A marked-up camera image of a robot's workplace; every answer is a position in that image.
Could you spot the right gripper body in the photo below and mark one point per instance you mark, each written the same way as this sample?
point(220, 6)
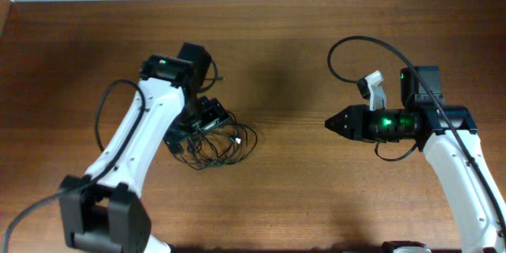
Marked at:
point(360, 121)

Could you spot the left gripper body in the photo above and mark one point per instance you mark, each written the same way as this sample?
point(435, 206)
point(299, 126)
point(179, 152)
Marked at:
point(206, 115)

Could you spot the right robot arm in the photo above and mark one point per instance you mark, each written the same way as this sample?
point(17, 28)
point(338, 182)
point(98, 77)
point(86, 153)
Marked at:
point(448, 138)

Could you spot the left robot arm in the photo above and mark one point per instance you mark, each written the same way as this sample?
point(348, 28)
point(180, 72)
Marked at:
point(103, 211)

